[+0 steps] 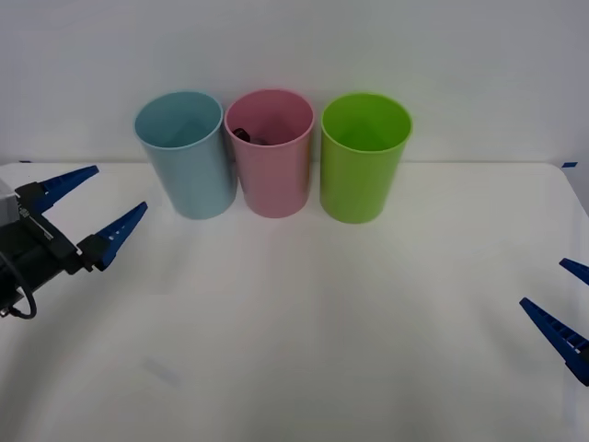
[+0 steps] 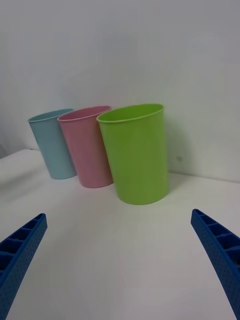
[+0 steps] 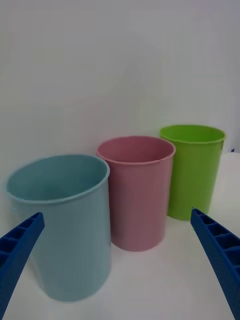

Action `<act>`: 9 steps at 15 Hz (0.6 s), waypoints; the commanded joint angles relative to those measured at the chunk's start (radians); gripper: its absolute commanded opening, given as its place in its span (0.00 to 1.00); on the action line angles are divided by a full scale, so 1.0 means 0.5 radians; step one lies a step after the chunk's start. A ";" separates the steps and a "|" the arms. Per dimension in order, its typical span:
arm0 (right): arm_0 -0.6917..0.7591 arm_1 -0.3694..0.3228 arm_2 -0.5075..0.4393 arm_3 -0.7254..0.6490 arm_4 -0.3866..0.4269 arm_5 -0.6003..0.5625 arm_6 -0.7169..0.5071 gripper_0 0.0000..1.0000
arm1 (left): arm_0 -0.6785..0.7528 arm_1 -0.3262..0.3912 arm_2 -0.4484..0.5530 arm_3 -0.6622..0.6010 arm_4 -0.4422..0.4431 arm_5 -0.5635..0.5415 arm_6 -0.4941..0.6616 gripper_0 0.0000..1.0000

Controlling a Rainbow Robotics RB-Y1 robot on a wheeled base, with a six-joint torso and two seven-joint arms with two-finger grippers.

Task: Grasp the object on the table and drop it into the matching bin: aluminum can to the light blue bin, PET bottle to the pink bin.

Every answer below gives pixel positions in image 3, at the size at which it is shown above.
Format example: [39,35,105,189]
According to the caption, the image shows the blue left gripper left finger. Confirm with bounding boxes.
[0,211,46,320]

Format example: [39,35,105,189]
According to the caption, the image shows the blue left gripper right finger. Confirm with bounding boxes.
[190,207,240,320]

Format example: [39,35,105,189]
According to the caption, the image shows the pale blue plastic bin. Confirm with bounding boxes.
[3,154,113,303]

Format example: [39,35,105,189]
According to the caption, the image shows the green plastic bin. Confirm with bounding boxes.
[159,124,226,222]

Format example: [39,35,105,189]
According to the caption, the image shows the pink plastic bin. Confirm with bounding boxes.
[96,135,177,252]

